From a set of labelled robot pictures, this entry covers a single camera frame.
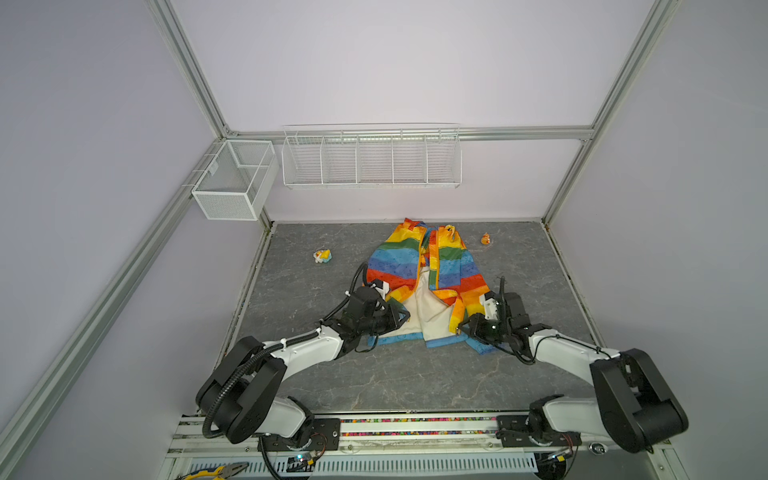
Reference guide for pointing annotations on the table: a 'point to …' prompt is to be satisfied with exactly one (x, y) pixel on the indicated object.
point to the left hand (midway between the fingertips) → (411, 319)
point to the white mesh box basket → (236, 184)
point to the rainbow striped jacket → (429, 272)
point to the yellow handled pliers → (212, 473)
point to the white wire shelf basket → (372, 156)
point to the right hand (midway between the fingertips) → (462, 328)
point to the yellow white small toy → (322, 256)
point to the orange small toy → (485, 239)
